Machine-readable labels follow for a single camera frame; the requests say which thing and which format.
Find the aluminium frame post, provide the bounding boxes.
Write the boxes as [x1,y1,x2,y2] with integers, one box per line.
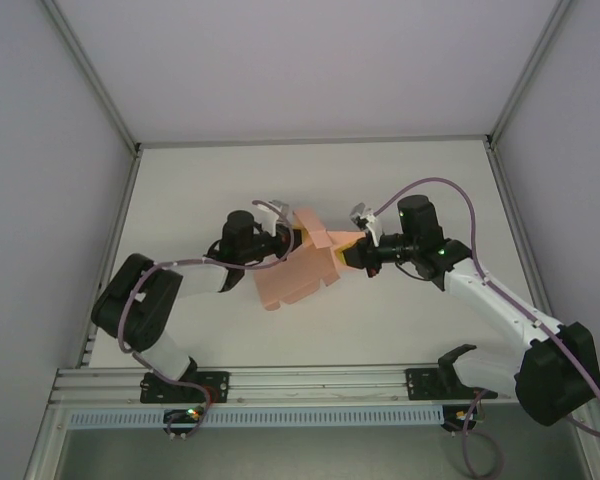
[484,0,579,149]
[42,0,144,151]

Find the small circuit board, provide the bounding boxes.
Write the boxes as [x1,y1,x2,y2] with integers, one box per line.
[442,405,487,432]
[162,408,205,422]

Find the aluminium left frame post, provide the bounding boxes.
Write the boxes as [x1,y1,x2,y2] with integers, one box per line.
[42,0,144,151]

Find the salmon pink paper box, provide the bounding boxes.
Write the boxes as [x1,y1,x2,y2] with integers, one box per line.
[252,207,369,314]

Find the aluminium right frame post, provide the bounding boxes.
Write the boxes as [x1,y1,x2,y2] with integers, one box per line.
[484,0,579,149]

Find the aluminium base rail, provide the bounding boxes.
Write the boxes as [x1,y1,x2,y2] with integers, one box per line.
[49,365,595,407]

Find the aluminium left side rail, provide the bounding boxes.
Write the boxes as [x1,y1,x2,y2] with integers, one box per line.
[79,147,144,371]

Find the grey metal lower panel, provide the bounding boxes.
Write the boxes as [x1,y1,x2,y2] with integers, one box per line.
[22,399,600,480]

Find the right small circuit board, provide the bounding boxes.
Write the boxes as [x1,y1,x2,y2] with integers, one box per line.
[442,405,487,432]

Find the light blue slotted cable duct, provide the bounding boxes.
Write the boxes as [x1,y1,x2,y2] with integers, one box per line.
[67,405,445,430]

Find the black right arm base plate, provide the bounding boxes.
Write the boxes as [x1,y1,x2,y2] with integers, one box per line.
[404,367,499,401]

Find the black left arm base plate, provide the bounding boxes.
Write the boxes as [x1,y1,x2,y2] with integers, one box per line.
[139,369,231,404]

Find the aluminium right side rail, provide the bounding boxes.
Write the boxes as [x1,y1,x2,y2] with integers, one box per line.
[485,144,589,364]

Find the aluminium rear frame rail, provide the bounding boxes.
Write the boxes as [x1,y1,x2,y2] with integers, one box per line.
[134,133,491,150]

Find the left small circuit board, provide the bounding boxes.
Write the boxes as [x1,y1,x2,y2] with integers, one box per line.
[162,408,205,422]

